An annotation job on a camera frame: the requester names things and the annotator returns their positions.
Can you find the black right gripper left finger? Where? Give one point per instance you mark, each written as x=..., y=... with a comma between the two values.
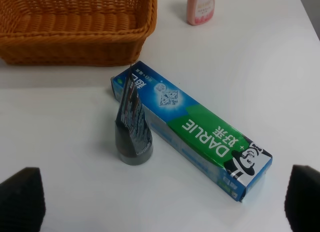
x=22, y=201

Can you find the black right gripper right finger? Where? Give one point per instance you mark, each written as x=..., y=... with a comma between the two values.
x=302, y=200

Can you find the black squeeze tube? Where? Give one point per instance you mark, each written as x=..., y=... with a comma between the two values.
x=133, y=137

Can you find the blue green toothpaste box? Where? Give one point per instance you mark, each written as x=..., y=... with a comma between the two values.
x=226, y=156

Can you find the orange wicker basket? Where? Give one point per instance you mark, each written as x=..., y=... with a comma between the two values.
x=75, y=32

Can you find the pink bottle white cap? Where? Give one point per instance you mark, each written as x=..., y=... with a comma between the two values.
x=200, y=11

